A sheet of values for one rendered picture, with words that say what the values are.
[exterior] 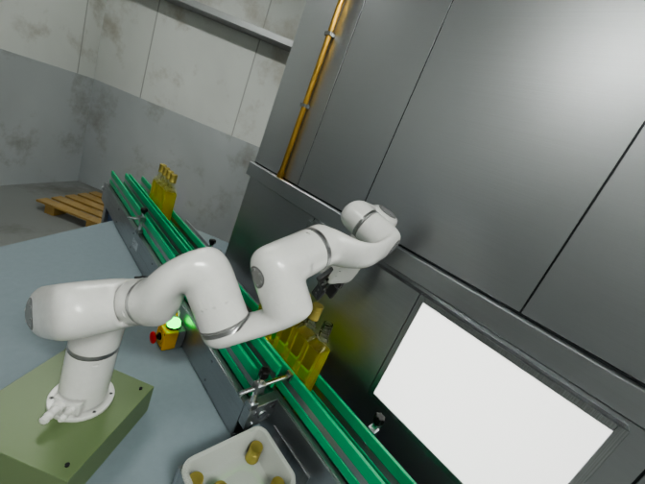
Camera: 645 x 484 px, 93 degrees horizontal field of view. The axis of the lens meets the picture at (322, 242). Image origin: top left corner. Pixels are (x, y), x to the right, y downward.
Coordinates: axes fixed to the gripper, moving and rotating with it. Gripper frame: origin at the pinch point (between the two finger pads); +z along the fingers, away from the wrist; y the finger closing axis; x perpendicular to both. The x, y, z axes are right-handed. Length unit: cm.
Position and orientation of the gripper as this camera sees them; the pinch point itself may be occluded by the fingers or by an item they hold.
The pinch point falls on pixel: (324, 291)
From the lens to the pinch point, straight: 86.9
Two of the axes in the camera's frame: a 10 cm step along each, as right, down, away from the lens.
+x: 5.4, 6.7, -5.1
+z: -5.2, 7.4, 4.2
